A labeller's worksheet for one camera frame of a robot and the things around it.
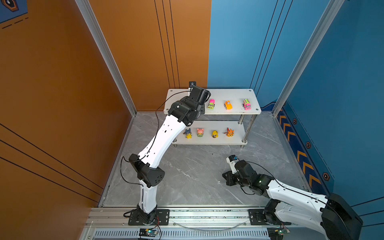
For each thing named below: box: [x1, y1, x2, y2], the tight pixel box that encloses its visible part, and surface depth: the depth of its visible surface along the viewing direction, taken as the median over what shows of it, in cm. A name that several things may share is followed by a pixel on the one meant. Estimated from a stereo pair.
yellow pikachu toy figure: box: [183, 128, 193, 140], surface depth 96 cm
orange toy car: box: [224, 100, 233, 110], surface depth 75 cm
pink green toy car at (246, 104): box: [242, 98, 252, 110], surface depth 75 cm
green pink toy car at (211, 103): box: [207, 99, 216, 110], surface depth 75 cm
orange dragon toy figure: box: [223, 127, 235, 137], surface depth 96 cm
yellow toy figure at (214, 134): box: [211, 130, 219, 138], surface depth 98 cm
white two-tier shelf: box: [163, 88, 262, 148], surface depth 87 cm
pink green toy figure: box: [196, 128, 204, 137], surface depth 96 cm
